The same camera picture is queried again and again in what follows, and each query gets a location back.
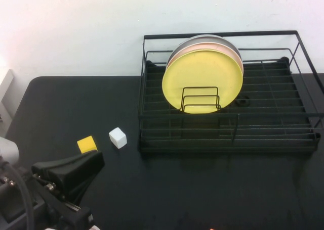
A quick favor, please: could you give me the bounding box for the white cube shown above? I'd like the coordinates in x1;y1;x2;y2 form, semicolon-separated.
108;127;128;150

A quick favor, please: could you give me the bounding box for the pink round plate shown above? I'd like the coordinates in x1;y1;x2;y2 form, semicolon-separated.
166;41;245;75

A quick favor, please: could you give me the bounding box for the grey round plate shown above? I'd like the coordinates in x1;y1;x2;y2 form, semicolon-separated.
170;34;241;62

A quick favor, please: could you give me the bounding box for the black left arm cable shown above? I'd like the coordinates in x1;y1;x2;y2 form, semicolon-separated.
0;163;35;230

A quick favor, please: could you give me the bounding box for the black wire dish rack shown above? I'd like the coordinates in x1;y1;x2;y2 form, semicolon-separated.
138;30;324;154

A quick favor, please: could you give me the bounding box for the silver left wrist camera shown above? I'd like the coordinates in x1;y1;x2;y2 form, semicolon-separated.
0;136;20;169

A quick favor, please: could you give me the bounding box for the yellow foam block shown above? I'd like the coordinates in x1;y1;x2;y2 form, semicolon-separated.
77;135;99;154

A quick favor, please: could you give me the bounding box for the yellow round plate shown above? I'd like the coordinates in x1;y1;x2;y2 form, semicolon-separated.
161;49;244;115

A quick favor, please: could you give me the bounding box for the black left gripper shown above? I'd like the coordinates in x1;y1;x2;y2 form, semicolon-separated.
0;151;106;230

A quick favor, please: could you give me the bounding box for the small black ring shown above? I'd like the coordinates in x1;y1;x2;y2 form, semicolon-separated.
235;96;251;108

